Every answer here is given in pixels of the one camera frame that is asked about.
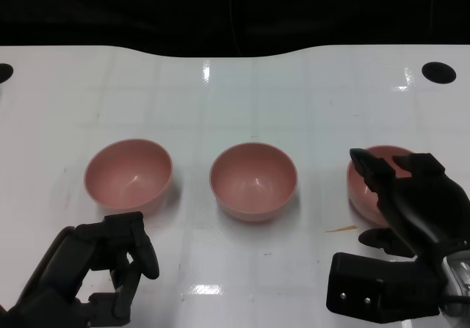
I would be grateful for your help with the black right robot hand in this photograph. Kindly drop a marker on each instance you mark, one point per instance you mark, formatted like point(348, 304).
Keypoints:
point(426, 210)

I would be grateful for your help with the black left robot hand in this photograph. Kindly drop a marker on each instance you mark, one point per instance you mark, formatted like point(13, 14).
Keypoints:
point(66, 269)

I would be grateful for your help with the pink plastic bowl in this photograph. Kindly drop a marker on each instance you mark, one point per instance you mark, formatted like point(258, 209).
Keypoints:
point(361, 199)
point(253, 181)
point(126, 177)

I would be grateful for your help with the thin orange sliver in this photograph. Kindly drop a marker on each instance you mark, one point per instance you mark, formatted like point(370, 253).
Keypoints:
point(343, 228)

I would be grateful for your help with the black round table grommet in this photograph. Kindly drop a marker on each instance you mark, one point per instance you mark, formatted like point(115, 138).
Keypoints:
point(5, 73)
point(438, 73)

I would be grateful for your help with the black backdrop cloth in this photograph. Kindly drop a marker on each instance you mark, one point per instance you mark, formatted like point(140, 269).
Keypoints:
point(147, 12)

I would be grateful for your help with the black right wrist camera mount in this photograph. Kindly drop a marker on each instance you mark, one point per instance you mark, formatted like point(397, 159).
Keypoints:
point(367, 280)

